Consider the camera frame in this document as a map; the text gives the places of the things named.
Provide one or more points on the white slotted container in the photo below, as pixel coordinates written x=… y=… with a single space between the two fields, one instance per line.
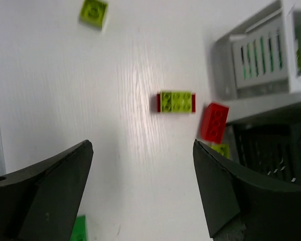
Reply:
x=260 y=56

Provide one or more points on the green double lego brick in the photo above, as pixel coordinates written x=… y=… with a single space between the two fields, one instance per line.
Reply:
x=79 y=232

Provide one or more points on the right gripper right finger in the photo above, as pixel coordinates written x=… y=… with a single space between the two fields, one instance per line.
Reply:
x=241 y=204

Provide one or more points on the yellow-green small lego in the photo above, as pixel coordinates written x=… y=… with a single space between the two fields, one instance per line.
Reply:
x=222 y=149

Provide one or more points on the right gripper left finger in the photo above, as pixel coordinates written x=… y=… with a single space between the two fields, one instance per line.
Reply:
x=41 y=201

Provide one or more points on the black slotted container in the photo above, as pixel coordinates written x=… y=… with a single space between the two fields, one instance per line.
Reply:
x=270 y=143

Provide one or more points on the lime green small lego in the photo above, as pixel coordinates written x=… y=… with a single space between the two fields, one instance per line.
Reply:
x=93 y=13

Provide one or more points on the red lego brick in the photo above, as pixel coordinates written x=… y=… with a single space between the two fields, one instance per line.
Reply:
x=214 y=122

